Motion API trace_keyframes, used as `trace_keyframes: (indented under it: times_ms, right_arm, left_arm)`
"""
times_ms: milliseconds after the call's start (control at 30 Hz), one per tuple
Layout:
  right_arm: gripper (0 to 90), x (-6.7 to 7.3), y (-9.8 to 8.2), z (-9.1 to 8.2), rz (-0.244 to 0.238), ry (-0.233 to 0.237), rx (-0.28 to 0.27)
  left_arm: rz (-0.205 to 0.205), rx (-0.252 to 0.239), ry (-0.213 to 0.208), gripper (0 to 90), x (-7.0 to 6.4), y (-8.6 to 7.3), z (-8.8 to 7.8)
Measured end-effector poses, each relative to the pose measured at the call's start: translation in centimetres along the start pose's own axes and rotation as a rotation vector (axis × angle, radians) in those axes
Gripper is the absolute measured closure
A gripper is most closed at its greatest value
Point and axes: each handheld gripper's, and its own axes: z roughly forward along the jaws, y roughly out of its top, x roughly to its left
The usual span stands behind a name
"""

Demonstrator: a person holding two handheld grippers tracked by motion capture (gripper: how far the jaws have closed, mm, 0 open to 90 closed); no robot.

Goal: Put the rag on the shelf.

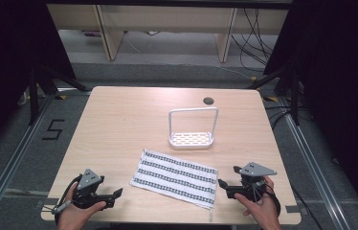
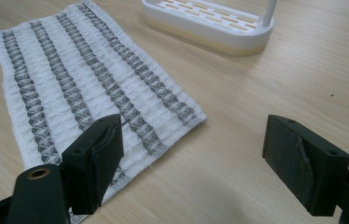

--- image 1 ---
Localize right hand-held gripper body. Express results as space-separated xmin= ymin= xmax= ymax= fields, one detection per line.
xmin=226 ymin=161 xmax=279 ymax=202

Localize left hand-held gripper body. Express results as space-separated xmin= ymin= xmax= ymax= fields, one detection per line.
xmin=71 ymin=168 xmax=116 ymax=211

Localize person's left hand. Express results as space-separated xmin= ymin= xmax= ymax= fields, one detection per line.
xmin=56 ymin=198 xmax=107 ymax=230

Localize person's right hand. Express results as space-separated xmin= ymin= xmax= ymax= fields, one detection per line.
xmin=234 ymin=175 xmax=283 ymax=230

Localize white striped dish towel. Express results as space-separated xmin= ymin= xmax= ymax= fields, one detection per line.
xmin=129 ymin=149 xmax=219 ymax=211

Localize white metal towel rack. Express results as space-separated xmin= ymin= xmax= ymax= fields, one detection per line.
xmin=168 ymin=106 xmax=219 ymax=150

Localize black metal stand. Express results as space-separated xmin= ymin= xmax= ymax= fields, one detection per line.
xmin=28 ymin=64 xmax=91 ymax=127
xmin=246 ymin=62 xmax=302 ymax=127

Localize dark curtain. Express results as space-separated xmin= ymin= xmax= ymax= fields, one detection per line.
xmin=0 ymin=0 xmax=77 ymax=162
xmin=262 ymin=0 xmax=358 ymax=226

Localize light wooden shelf unit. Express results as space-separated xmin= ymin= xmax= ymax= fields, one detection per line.
xmin=46 ymin=3 xmax=290 ymax=64

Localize black cable with grey plug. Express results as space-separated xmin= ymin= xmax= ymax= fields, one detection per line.
xmin=52 ymin=174 xmax=83 ymax=225

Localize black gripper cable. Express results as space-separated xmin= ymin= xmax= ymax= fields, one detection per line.
xmin=264 ymin=183 xmax=282 ymax=219

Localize black floor cables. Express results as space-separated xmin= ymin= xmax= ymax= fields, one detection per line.
xmin=264 ymin=104 xmax=313 ymax=129

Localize aluminium floor rail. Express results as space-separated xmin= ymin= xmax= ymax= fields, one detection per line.
xmin=0 ymin=93 xmax=56 ymax=230
xmin=282 ymin=109 xmax=352 ymax=230

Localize bundle of black cables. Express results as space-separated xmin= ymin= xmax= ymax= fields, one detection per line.
xmin=230 ymin=8 xmax=278 ymax=71

